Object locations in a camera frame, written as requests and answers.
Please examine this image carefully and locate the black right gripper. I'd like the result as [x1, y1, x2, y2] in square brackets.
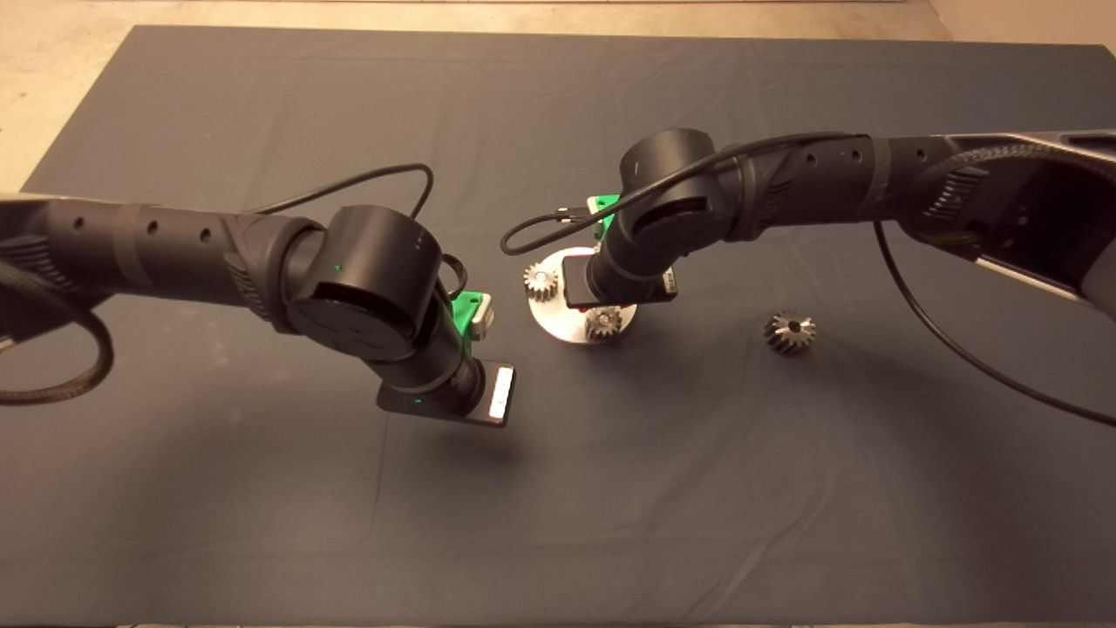
[561, 258, 680, 316]

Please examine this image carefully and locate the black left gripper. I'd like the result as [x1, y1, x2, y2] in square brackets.
[376, 359, 518, 429]

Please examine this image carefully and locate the small steel gear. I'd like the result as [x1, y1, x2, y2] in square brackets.
[523, 263, 559, 302]
[585, 305, 625, 344]

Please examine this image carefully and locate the larger steel gear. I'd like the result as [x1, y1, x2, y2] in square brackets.
[764, 310, 819, 357]

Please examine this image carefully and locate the round metal plate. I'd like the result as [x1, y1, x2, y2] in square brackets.
[527, 247, 639, 346]

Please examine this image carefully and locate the dark grey table cloth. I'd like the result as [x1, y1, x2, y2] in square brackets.
[0, 24, 1116, 625]

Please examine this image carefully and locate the black braided left arm sleeve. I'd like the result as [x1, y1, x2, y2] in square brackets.
[0, 260, 116, 406]

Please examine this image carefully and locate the black braided arm sleeve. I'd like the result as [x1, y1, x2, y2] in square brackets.
[0, 260, 116, 406]
[920, 142, 1116, 223]

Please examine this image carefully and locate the black braided right arm sleeve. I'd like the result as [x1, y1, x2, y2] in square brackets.
[920, 142, 1116, 223]

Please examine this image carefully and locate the green left camera mount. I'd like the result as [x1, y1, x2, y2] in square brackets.
[449, 291, 486, 343]

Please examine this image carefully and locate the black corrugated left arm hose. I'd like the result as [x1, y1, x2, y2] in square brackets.
[439, 253, 470, 299]

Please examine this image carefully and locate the thin black left camera cable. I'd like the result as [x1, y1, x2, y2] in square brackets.
[248, 162, 435, 221]

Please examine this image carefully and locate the thin black camera cable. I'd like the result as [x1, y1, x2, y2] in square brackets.
[500, 133, 1116, 429]
[248, 162, 435, 221]

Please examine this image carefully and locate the thin black right camera cable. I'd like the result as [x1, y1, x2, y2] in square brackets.
[500, 133, 1116, 429]

